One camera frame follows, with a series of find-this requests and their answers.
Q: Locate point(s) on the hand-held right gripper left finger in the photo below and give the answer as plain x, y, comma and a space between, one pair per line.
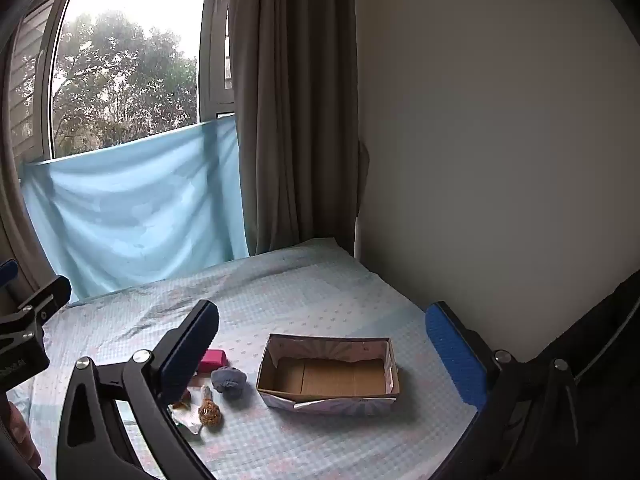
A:
187, 355

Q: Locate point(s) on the orange fluffy ball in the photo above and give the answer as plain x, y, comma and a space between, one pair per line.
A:
210, 412

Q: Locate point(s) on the pink pouch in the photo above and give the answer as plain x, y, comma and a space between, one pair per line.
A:
215, 358

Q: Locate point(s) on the brown curtain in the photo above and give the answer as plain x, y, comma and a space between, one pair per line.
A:
295, 110

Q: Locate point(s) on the tree outside window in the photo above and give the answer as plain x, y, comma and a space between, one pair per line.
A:
125, 80

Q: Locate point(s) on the patterned cardboard box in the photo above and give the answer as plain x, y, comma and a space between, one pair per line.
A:
327, 377

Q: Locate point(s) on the green and white packet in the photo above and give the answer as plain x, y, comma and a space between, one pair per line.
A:
186, 419

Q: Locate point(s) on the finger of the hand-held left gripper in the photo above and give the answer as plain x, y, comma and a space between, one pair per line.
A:
47, 297
6, 272

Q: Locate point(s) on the light blue hanging cloth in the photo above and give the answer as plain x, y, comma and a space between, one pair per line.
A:
140, 210

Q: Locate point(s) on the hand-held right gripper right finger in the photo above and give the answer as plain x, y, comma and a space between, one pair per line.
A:
455, 355

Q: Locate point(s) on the person's left hand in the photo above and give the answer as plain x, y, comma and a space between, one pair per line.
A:
22, 435

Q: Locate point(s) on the person's dark clothing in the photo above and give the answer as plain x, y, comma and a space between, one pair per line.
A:
615, 360

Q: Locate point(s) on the grey sock ball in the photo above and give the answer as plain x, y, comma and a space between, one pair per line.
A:
229, 381

